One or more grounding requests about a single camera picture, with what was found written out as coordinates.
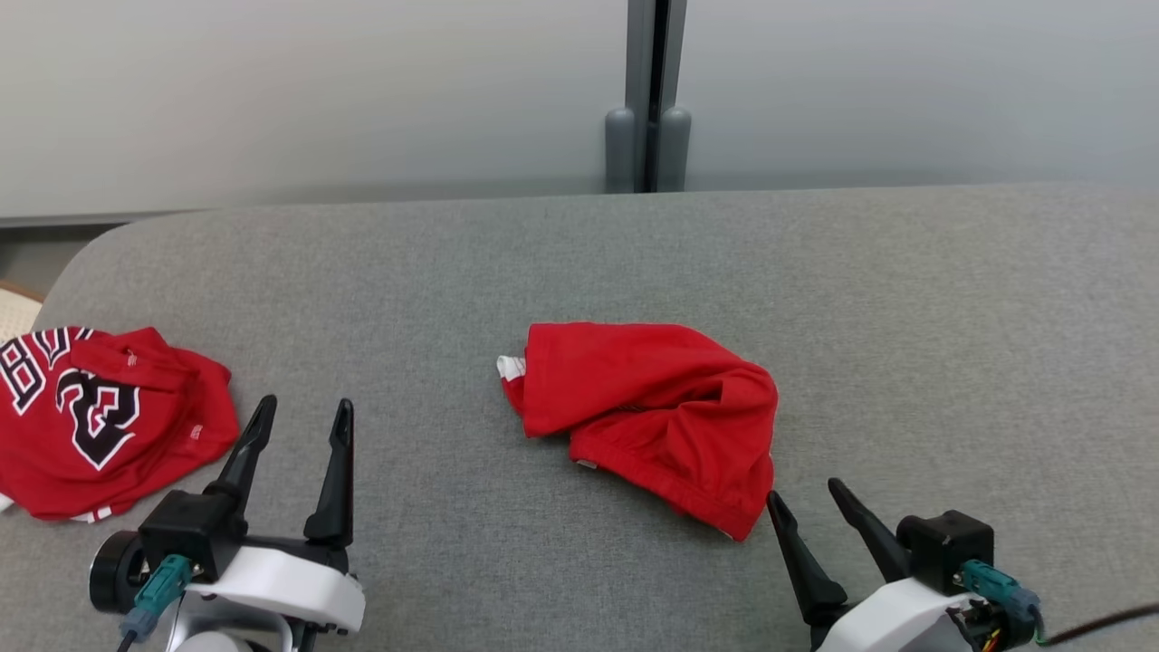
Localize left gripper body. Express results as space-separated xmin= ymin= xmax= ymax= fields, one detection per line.
xmin=168 ymin=534 xmax=367 ymax=652

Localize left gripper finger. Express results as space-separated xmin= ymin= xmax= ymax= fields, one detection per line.
xmin=303 ymin=398 xmax=356 ymax=550
xmin=210 ymin=395 xmax=279 ymax=510

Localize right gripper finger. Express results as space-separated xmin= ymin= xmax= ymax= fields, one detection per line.
xmin=766 ymin=491 xmax=848 ymax=627
xmin=828 ymin=478 xmax=912 ymax=583

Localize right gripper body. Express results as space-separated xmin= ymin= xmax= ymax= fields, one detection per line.
xmin=810 ymin=578 xmax=992 ymax=652

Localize red basketball jersey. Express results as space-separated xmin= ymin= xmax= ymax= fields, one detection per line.
xmin=0 ymin=326 xmax=241 ymax=524

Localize red shorts with white trim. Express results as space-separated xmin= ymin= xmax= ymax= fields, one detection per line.
xmin=496 ymin=321 xmax=780 ymax=542

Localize beige perforated chair seat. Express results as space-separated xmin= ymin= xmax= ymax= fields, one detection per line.
xmin=0 ymin=281 xmax=44 ymax=345

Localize left camera cable teal plug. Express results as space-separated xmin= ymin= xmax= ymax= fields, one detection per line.
xmin=116 ymin=554 xmax=193 ymax=652

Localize grey partition post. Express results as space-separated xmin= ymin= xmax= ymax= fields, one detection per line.
xmin=605 ymin=0 xmax=694 ymax=194

